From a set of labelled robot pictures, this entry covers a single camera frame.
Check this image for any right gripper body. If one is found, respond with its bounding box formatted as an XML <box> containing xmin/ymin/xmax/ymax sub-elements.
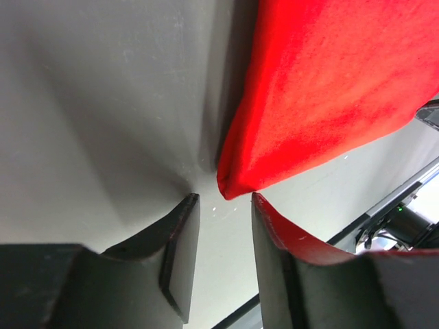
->
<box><xmin>416</xmin><ymin>99</ymin><xmax>439</xmax><ymax>131</ymax></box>

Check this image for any red t-shirt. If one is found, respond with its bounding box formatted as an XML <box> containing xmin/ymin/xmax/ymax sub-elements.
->
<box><xmin>217</xmin><ymin>1</ymin><xmax>438</xmax><ymax>200</ymax></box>

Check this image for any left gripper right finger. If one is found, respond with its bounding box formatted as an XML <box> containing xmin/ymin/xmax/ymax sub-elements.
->
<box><xmin>252</xmin><ymin>193</ymin><xmax>403</xmax><ymax>328</ymax></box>

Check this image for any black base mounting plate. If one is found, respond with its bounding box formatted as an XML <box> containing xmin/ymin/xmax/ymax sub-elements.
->
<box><xmin>213</xmin><ymin>158</ymin><xmax>438</xmax><ymax>328</ymax></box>

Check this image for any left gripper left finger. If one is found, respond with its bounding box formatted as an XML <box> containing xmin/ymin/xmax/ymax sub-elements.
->
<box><xmin>48</xmin><ymin>193</ymin><xmax>200</xmax><ymax>328</ymax></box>

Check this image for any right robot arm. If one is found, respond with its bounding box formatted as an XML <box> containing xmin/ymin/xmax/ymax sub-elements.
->
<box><xmin>355</xmin><ymin>161</ymin><xmax>438</xmax><ymax>250</ymax></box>

